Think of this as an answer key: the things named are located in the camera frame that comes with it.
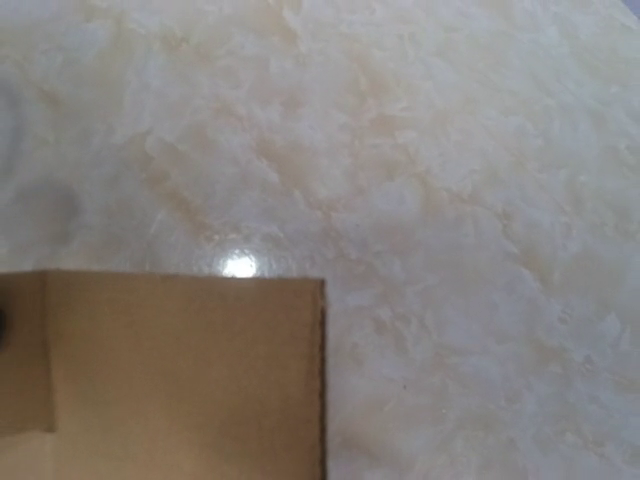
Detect brown cardboard box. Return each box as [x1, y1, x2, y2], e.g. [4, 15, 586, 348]
[1, 270, 327, 479]

